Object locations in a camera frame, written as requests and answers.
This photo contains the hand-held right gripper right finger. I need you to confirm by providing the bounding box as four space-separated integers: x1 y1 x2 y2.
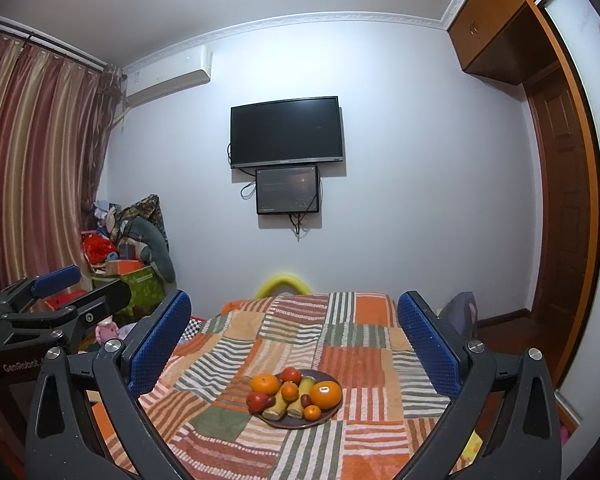
396 290 563 480

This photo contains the small black wall monitor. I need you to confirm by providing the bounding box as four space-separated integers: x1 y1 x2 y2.
255 165 322 216

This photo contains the red plastic bag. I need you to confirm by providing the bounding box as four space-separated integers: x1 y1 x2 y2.
82 234 117 264

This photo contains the black wall television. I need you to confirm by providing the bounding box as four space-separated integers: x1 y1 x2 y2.
230 96 344 169

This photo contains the wooden overhead cabinet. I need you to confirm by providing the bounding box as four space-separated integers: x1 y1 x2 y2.
447 0 566 86

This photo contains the green patterned box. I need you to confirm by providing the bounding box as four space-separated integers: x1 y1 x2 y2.
92 267 164 312

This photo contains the striped patchwork blanket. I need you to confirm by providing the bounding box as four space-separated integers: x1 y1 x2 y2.
92 291 481 480

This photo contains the red box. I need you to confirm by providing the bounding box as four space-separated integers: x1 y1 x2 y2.
47 291 89 309

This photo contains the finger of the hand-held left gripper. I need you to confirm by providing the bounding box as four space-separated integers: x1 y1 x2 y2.
0 266 82 317
4 280 132 350

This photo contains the yellow foam tube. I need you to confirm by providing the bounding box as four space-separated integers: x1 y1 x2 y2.
254 274 311 297

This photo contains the curtain rail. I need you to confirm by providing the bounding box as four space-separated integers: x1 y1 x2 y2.
0 15 109 69

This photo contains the white wardrobe door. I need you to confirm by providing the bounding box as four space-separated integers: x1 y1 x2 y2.
537 0 600 431

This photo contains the dark floral cloth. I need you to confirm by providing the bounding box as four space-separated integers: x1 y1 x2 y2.
117 194 169 256

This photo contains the black hanging cable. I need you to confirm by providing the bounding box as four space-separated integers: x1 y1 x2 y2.
288 212 314 239

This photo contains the brown striped curtain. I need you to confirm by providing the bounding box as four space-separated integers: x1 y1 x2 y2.
0 27 123 306

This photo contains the yellow corn cob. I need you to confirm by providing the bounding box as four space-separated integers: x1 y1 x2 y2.
286 377 316 419
265 390 289 421

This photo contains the orange cardboard box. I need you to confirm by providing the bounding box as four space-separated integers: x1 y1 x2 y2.
105 259 144 276

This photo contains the round smooth orange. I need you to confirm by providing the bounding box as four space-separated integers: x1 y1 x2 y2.
251 373 281 396

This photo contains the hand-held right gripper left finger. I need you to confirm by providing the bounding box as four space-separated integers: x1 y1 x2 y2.
24 290 193 480

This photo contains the brown wooden door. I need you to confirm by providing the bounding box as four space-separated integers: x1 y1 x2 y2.
522 57 600 388

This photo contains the checked patterned quilt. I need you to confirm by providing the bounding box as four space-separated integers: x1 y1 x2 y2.
180 316 204 344

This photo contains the purple plate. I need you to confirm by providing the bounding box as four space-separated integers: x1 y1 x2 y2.
254 369 342 429

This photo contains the grey purple bag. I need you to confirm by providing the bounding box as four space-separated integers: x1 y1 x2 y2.
437 291 479 339

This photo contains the grey plush pillow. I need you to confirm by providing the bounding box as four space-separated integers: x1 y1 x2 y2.
130 219 177 282

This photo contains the pink toy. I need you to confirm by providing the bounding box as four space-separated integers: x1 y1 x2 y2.
96 321 121 345

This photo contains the white air conditioner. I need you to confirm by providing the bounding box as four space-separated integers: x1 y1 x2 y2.
125 45 214 107

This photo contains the knobby orange with sticker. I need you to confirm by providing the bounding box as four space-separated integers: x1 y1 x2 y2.
310 380 343 409

